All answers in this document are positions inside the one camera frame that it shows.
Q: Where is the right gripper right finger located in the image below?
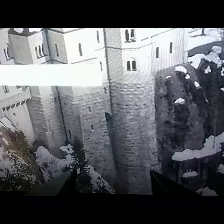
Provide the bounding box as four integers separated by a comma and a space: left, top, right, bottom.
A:
149, 169, 201, 197

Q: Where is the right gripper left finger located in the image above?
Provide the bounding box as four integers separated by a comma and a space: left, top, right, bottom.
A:
25, 168, 78, 197

